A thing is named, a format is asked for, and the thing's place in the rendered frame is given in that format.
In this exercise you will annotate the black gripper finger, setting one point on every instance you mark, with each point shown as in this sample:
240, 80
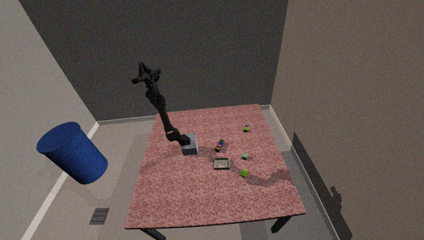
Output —
141, 70
145, 68

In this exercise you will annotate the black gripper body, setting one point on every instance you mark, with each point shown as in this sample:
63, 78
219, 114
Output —
145, 79

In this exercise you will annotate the beige shallow tray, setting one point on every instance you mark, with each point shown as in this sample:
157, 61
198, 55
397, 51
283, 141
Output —
221, 163

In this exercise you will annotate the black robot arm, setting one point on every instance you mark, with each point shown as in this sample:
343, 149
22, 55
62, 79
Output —
153, 94

